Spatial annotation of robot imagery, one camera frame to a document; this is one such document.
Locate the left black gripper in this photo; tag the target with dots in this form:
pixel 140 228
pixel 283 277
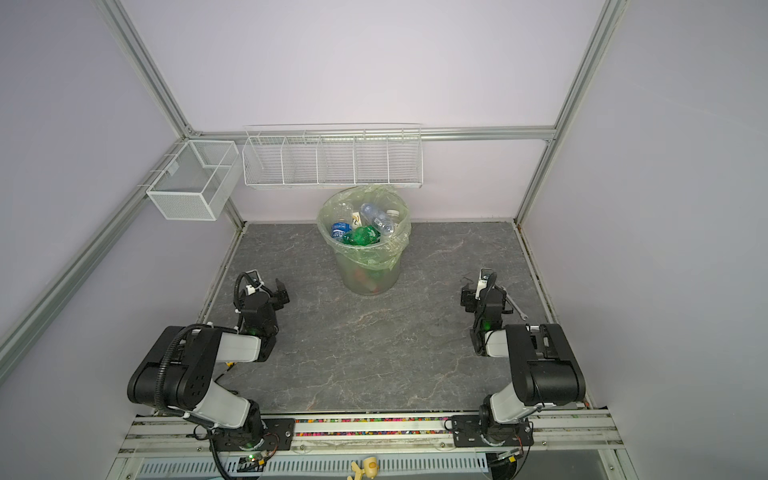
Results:
pixel 280 297

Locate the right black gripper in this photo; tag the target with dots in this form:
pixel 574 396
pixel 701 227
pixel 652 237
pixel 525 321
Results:
pixel 469 299

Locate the clear bottle blue label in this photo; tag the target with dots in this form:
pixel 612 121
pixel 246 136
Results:
pixel 342 222

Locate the green bottle yellow cap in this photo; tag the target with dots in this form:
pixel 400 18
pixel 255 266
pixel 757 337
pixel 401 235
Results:
pixel 361 236

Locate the clear bottle dark blue neck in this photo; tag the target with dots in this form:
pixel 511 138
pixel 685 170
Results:
pixel 378 218

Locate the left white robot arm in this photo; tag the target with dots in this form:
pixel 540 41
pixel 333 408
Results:
pixel 176 377

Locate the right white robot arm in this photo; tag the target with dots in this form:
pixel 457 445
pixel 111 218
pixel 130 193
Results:
pixel 544 372

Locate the green-lined mesh waste bin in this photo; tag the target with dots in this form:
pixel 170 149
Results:
pixel 368 270

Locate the silver wrench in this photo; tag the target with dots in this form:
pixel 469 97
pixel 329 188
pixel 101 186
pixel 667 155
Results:
pixel 516 309

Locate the yellow toy figure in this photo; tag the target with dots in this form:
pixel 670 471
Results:
pixel 368 468

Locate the white mesh wall basket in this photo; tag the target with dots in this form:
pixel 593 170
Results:
pixel 198 180

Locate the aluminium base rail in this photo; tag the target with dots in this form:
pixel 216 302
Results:
pixel 315 434

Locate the white wire wall shelf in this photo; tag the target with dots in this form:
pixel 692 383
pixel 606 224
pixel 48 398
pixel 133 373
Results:
pixel 333 155

